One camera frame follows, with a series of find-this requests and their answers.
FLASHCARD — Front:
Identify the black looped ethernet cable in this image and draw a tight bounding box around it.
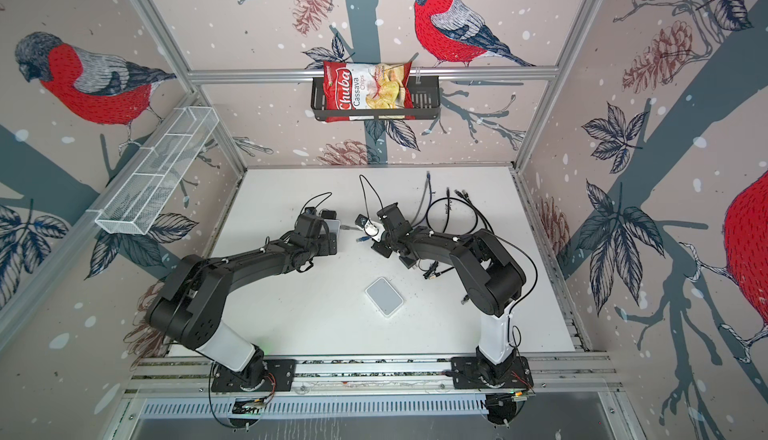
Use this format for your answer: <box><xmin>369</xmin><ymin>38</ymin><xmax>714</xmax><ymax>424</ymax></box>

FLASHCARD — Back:
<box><xmin>424</xmin><ymin>186</ymin><xmax>480</xmax><ymax>236</ymax></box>

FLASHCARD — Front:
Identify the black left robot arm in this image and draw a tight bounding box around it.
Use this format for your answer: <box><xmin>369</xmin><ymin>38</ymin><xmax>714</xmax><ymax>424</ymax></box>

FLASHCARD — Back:
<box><xmin>146</xmin><ymin>208</ymin><xmax>341</xmax><ymax>388</ymax></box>

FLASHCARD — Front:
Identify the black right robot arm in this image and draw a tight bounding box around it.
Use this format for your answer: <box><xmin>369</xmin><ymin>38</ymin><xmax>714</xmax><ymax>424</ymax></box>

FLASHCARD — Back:
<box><xmin>356</xmin><ymin>204</ymin><xmax>527</xmax><ymax>365</ymax></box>

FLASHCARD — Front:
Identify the red cassava chips bag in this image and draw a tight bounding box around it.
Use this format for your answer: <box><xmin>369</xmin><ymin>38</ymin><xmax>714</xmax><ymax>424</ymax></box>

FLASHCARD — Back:
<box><xmin>323</xmin><ymin>62</ymin><xmax>413</xmax><ymax>123</ymax></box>

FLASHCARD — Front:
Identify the black cable gold green plug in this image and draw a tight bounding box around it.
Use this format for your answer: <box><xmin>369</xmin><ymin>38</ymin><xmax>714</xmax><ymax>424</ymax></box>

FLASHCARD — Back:
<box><xmin>454</xmin><ymin>190</ymin><xmax>495</xmax><ymax>235</ymax></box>

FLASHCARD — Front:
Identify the black wire wall basket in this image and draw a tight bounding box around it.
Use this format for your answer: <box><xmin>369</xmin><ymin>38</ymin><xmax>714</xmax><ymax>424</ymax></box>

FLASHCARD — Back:
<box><xmin>310</xmin><ymin>76</ymin><xmax>441</xmax><ymax>123</ymax></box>

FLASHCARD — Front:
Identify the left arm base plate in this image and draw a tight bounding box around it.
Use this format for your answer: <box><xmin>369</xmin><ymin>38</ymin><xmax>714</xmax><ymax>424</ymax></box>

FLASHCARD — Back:
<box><xmin>210</xmin><ymin>358</ymin><xmax>297</xmax><ymax>394</ymax></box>

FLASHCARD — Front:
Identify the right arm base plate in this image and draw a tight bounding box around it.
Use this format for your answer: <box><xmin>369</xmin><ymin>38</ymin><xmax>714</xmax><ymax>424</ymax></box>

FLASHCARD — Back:
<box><xmin>444</xmin><ymin>354</ymin><xmax>534</xmax><ymax>391</ymax></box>

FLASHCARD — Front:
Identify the white mesh wall shelf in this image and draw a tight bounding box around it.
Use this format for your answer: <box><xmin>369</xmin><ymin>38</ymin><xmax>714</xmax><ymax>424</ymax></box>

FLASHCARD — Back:
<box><xmin>86</xmin><ymin>106</ymin><xmax>219</xmax><ymax>235</ymax></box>

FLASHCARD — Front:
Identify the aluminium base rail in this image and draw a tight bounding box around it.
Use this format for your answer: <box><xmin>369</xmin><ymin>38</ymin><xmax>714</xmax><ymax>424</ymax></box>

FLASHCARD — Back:
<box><xmin>122</xmin><ymin>351</ymin><xmax>623</xmax><ymax>398</ymax></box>

